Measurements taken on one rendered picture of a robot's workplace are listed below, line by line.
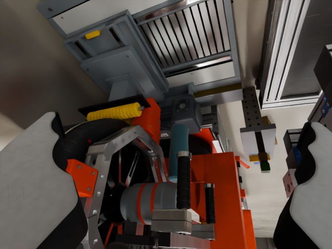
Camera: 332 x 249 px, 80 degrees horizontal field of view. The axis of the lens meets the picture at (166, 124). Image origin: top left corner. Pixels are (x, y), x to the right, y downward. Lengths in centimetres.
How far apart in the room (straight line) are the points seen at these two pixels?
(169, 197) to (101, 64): 72
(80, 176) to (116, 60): 66
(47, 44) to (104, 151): 99
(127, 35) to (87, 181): 71
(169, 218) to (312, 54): 94
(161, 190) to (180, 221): 20
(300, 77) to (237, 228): 80
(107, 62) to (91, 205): 71
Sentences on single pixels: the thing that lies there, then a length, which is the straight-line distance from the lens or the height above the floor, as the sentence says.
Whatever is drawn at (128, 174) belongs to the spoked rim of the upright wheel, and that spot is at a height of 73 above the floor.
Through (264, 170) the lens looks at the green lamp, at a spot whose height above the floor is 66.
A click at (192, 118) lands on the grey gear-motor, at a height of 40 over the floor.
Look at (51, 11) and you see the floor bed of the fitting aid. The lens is 119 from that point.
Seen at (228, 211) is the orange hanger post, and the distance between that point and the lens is 107.
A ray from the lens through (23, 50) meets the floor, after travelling 158.
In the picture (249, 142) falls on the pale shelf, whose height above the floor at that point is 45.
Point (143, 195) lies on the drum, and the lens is 71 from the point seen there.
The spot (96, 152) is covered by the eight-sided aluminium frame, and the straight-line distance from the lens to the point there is 61.
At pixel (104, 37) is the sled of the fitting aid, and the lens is 108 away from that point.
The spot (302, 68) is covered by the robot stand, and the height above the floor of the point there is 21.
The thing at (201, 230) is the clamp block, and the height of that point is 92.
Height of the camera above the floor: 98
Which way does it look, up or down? 31 degrees down
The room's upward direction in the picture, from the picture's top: 176 degrees counter-clockwise
